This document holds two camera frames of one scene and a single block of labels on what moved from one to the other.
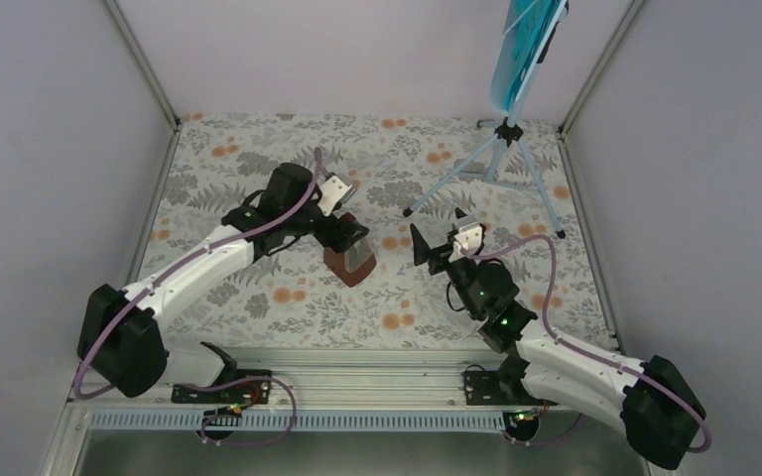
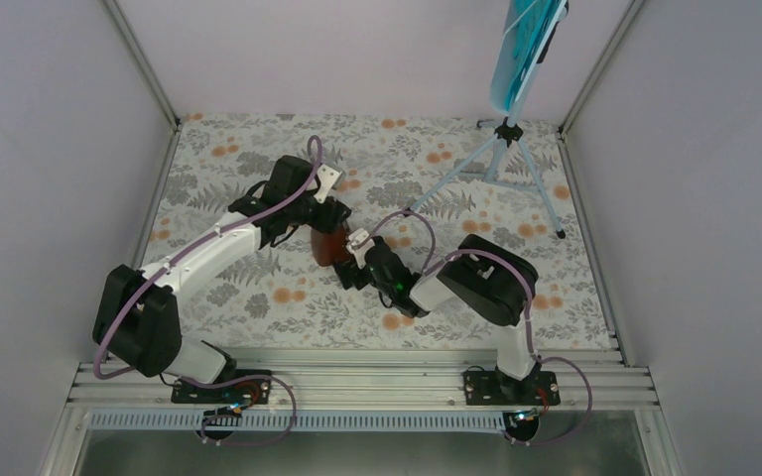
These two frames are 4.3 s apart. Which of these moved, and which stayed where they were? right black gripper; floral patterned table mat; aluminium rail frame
Moved: right black gripper
Stayed: floral patterned table mat; aluminium rail frame
